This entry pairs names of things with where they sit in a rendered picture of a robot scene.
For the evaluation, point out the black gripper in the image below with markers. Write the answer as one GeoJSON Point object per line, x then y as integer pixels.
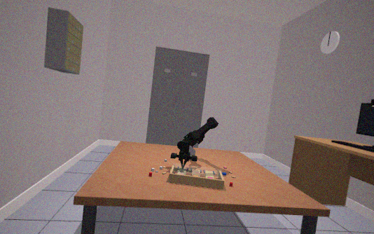
{"type": "Point", "coordinates": [193, 158]}

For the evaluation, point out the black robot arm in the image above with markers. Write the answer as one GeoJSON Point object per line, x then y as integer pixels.
{"type": "Point", "coordinates": [195, 137]}

